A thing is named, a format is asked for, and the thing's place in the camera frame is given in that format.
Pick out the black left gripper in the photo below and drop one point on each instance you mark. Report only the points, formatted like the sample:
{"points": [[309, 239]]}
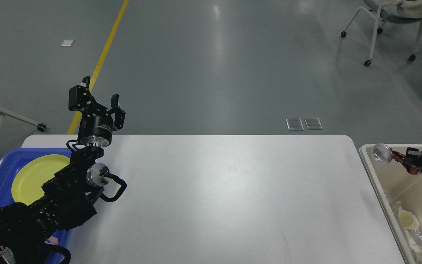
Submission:
{"points": [[96, 125]]}

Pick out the crushed red soda can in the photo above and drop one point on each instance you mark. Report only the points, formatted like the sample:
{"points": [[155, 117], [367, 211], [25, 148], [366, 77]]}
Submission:
{"points": [[384, 154]]}

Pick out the small white cup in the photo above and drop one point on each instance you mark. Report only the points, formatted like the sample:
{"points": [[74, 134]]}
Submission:
{"points": [[409, 220]]}

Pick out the white paper cup front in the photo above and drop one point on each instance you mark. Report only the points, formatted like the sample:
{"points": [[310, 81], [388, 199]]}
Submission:
{"points": [[415, 244]]}

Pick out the yellow plastic plate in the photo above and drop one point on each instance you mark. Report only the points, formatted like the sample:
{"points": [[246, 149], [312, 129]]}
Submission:
{"points": [[27, 184]]}

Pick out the silver foil wrapper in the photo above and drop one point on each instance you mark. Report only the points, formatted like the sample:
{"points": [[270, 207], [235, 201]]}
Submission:
{"points": [[395, 209]]}

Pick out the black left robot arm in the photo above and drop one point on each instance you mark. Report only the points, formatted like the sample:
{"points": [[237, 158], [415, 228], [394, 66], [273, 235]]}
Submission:
{"points": [[69, 197]]}

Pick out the beige plastic bin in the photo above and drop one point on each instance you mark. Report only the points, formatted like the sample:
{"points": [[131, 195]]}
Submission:
{"points": [[392, 183]]}

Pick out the right metal floor plate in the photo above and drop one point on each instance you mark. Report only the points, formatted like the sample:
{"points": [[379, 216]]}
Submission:
{"points": [[313, 124]]}

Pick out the metal floor plate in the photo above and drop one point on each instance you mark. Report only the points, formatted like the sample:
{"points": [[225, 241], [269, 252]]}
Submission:
{"points": [[313, 124], [294, 124]]}

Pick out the left metal floor plate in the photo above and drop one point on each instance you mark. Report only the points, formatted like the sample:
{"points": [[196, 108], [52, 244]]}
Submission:
{"points": [[294, 124]]}

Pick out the pink mug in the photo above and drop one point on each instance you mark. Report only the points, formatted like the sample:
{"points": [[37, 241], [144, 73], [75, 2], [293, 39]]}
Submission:
{"points": [[52, 240]]}

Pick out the white chair top right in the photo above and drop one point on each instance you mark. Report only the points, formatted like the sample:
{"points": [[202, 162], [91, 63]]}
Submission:
{"points": [[400, 12]]}

